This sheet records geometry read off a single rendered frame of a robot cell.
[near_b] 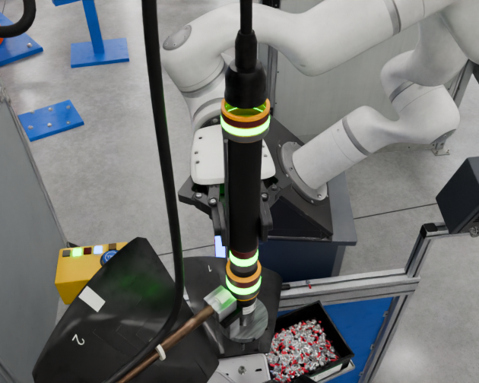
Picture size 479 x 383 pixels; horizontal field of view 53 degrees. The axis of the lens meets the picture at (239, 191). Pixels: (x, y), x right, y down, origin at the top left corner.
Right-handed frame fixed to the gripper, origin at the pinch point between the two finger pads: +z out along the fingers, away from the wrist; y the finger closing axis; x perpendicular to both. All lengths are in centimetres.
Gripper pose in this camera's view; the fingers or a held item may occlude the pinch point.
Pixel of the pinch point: (242, 223)
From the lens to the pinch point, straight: 53.5
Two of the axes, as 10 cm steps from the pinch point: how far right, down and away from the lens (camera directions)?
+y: -9.9, 1.0, -1.0
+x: 0.0, -7.1, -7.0
